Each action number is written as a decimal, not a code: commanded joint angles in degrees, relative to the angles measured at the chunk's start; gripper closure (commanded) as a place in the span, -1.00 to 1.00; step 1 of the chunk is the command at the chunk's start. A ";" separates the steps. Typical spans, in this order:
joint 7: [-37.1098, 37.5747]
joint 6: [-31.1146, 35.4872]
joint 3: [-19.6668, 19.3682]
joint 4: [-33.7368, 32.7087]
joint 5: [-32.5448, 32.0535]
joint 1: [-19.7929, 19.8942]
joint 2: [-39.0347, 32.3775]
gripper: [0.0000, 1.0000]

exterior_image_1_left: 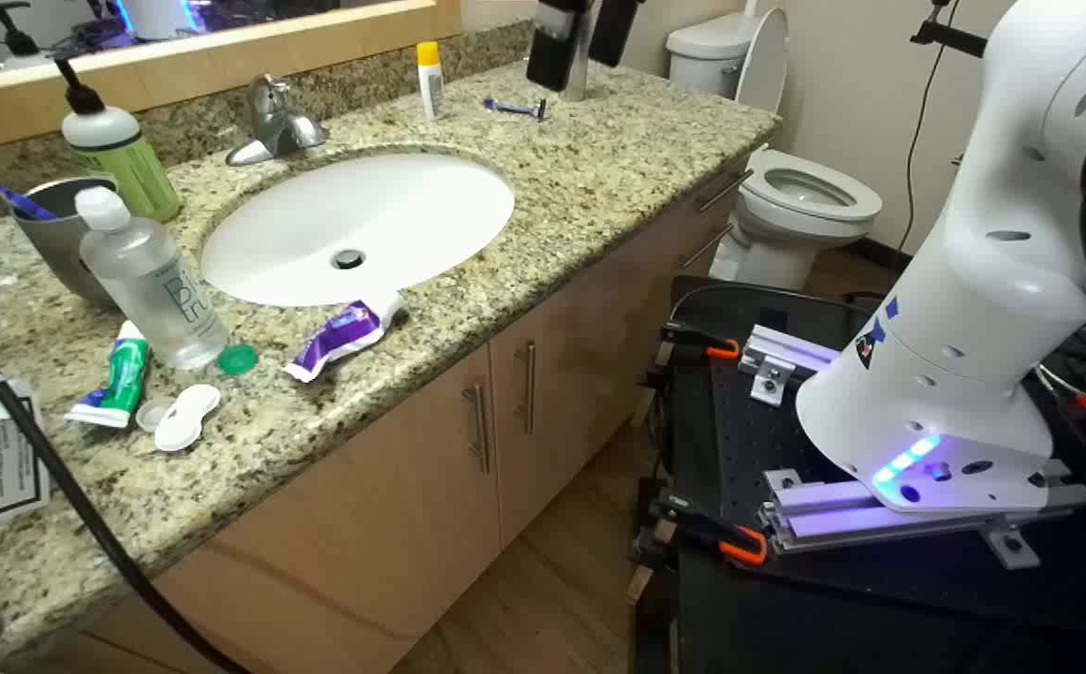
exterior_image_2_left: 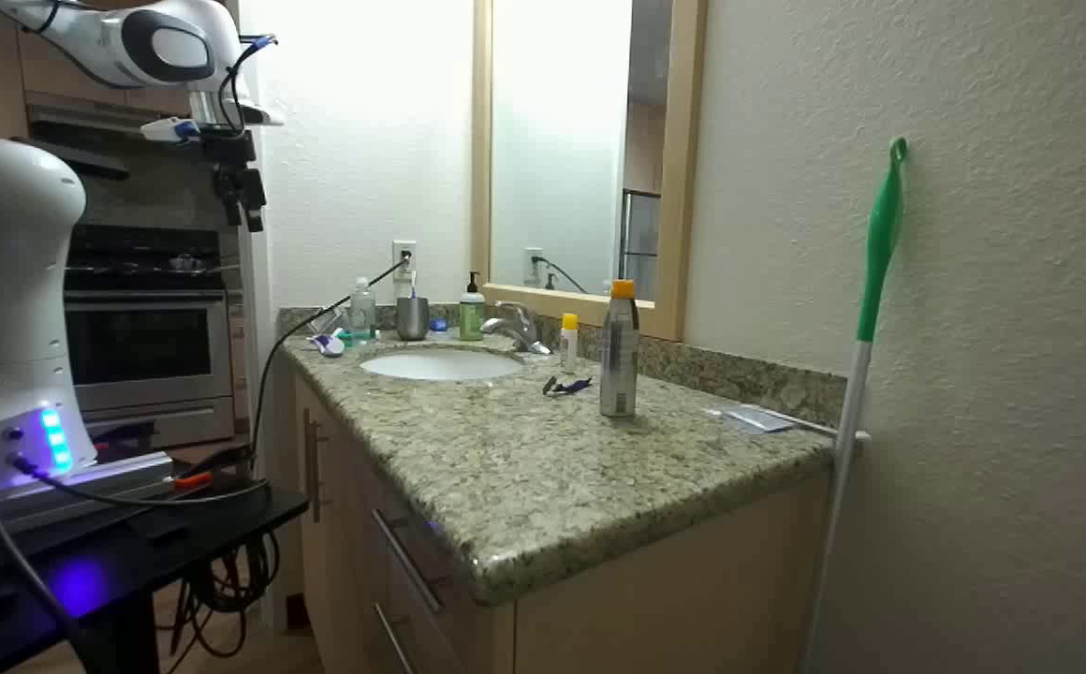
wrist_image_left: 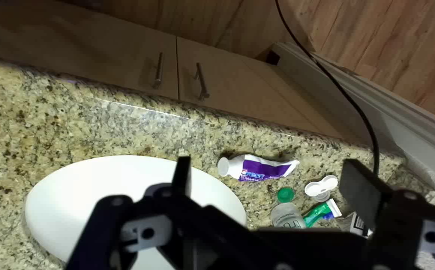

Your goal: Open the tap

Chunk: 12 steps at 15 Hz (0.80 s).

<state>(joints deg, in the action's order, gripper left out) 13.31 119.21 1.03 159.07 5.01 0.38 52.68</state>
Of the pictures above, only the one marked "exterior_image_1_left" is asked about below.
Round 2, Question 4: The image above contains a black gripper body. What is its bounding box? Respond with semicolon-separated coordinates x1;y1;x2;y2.
533;0;643;35

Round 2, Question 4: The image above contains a chrome sink faucet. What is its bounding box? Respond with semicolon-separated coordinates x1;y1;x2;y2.
224;72;330;170

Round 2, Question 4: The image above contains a silver spray bottle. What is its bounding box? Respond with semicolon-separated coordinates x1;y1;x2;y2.
569;0;598;100

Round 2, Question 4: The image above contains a small yellow capped bottle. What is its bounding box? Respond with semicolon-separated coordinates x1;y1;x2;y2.
413;38;451;122

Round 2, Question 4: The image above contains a white toilet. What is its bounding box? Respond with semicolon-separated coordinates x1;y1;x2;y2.
662;5;888;291

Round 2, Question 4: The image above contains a white oval sink basin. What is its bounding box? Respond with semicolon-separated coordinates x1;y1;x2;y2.
199;151;520;312

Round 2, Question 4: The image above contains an orange black clamp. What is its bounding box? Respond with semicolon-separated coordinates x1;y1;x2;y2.
659;319;749;370
643;490;775;571

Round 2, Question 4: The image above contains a purple toothpaste tube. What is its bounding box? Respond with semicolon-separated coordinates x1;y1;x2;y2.
281;291;408;387

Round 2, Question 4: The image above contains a small green cap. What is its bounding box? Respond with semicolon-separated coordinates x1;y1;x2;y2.
215;342;261;383

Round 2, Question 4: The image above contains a wooden vanity cabinet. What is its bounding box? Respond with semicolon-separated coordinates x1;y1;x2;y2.
15;158;765;674

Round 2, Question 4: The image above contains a clear bottle white cap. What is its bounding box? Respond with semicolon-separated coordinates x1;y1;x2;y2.
71;183;234;377

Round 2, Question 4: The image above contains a grey toothbrush cup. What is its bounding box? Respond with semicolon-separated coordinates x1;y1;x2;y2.
11;173;123;312

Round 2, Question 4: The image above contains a clear round cap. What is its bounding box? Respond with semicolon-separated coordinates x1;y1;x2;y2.
131;393;180;439

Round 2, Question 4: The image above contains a green toothpaste tube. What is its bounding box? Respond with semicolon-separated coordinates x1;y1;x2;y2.
64;319;156;434

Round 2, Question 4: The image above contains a blue toothbrush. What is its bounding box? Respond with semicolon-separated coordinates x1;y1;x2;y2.
0;151;64;226

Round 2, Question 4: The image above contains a black robot cart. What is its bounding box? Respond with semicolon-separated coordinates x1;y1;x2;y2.
633;274;1086;674

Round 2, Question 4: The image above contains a white printed tag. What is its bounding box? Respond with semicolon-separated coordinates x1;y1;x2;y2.
0;377;53;531

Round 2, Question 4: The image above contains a metal drawer handle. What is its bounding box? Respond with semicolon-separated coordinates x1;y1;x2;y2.
688;170;749;213

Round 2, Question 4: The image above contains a black wall cable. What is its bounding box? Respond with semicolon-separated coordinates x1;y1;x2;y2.
897;0;954;254

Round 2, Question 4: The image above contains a metal cabinet door handle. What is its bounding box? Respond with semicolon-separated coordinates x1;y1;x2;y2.
462;375;500;474
513;338;542;439

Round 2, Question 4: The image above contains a black wall bracket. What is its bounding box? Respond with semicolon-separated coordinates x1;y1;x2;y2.
908;16;991;58

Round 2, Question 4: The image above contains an aluminium mounting rail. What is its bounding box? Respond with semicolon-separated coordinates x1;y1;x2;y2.
739;322;843;410
759;457;1086;571

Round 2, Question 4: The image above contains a wooden mirror frame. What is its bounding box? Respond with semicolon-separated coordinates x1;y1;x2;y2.
0;0;466;158

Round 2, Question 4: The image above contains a thick black cable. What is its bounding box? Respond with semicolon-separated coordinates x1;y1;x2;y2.
0;296;255;674

